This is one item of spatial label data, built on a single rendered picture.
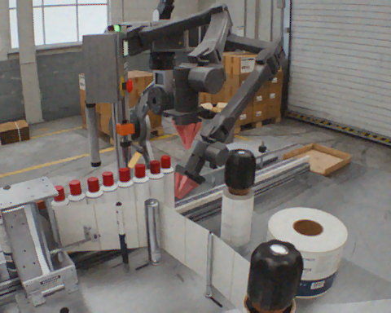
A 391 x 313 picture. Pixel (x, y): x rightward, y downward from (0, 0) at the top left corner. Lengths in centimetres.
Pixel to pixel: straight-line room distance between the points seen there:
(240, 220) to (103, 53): 57
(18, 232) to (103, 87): 43
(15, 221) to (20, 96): 564
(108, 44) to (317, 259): 74
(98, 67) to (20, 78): 542
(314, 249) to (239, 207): 23
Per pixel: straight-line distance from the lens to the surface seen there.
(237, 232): 91
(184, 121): 77
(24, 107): 638
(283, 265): 47
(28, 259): 81
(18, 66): 628
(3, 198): 78
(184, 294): 83
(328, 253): 78
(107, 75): 91
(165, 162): 105
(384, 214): 141
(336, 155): 193
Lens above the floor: 147
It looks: 21 degrees down
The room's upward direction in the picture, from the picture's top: straight up
